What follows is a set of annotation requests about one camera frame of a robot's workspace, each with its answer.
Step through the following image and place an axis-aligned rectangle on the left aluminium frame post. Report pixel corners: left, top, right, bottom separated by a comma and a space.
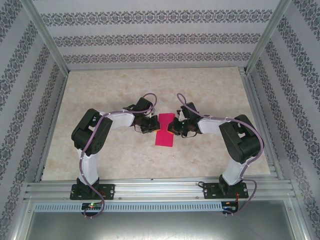
19, 0, 71, 73

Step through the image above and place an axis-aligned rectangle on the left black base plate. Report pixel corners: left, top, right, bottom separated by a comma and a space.
69, 183, 116, 201

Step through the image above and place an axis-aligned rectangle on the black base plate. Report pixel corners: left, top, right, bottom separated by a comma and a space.
69, 183, 116, 201
202, 181, 250, 200

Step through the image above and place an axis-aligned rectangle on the small circuit board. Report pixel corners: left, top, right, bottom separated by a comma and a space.
81, 202, 103, 210
222, 201, 240, 212

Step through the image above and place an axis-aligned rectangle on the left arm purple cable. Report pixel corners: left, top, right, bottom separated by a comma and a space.
78, 92, 159, 220

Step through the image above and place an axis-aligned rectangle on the pink square paper sheet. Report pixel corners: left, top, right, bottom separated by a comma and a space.
154, 112, 175, 148

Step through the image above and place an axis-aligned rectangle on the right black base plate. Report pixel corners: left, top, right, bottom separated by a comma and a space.
202, 181, 250, 200

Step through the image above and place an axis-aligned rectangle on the aluminium side rail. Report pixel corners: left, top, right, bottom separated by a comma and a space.
238, 66, 285, 181
33, 71, 70, 183

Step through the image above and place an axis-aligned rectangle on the left small circuit board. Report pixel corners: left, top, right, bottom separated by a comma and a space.
81, 202, 103, 210

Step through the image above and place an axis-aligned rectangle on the right small circuit board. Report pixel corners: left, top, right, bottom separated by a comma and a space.
222, 201, 240, 212

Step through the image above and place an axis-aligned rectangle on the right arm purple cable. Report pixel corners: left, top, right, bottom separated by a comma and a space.
176, 92, 266, 218

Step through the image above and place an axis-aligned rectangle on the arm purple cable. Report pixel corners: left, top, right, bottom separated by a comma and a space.
176, 92, 266, 218
78, 92, 159, 220

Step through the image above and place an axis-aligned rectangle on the left aluminium side rail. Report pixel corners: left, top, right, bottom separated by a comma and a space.
33, 71, 70, 183

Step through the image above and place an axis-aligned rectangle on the slotted grey cable duct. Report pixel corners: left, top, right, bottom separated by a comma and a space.
33, 201, 223, 213

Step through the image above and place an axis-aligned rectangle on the right aluminium side rail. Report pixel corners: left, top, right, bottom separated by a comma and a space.
238, 66, 285, 181

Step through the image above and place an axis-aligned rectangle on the grey metal sheet tray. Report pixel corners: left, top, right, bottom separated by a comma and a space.
14, 199, 308, 240

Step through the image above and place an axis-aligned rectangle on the right aluminium frame post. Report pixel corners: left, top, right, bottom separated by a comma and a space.
244, 0, 293, 75

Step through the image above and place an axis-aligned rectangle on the aluminium frame post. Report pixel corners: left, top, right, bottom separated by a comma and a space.
244, 0, 293, 75
19, 0, 71, 73

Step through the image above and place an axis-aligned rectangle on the aluminium mounting rail beam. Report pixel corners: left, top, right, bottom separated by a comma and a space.
23, 176, 296, 201

